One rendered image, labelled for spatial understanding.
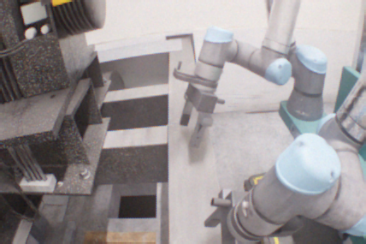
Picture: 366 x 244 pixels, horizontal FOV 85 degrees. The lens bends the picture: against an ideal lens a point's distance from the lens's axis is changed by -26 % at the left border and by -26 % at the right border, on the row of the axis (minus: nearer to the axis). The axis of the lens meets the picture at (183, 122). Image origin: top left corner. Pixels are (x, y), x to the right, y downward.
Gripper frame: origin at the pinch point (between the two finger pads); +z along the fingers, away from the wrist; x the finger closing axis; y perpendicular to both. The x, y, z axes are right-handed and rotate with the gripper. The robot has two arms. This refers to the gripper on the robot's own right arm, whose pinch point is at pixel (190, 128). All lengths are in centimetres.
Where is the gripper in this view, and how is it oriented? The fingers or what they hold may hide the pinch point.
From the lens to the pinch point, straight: 79.2
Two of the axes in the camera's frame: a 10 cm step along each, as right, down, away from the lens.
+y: 9.4, 1.6, 3.1
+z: -2.7, 8.9, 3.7
